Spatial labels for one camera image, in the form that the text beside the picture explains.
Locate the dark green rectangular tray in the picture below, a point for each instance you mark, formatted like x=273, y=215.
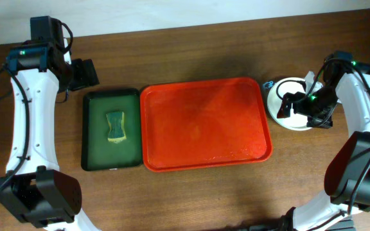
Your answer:
x=97, y=152

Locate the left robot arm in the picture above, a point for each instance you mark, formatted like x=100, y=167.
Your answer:
x=33, y=189

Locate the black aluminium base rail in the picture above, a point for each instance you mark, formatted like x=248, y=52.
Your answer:
x=283, y=224

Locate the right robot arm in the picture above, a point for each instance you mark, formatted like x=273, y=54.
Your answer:
x=346, y=81

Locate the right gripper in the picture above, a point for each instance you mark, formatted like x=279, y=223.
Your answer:
x=288, y=104

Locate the red plastic tray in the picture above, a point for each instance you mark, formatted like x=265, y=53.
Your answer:
x=201, y=124

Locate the yellow green scrub sponge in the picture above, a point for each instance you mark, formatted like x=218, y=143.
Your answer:
x=116, y=122

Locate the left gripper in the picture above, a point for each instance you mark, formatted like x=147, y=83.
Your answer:
x=84, y=74

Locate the white plate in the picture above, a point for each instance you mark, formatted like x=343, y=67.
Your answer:
x=292, y=85

